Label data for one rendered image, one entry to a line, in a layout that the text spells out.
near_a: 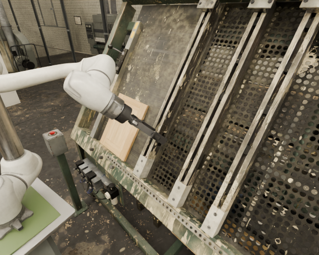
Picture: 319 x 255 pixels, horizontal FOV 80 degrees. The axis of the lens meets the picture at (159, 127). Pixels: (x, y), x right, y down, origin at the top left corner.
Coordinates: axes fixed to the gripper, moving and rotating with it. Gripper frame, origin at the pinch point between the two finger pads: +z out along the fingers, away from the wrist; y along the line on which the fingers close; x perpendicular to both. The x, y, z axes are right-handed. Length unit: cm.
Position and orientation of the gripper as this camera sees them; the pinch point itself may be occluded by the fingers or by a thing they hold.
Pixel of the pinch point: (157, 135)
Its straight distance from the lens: 83.9
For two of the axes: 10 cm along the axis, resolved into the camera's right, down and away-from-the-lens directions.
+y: 3.7, 2.8, -8.9
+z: 7.4, 4.9, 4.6
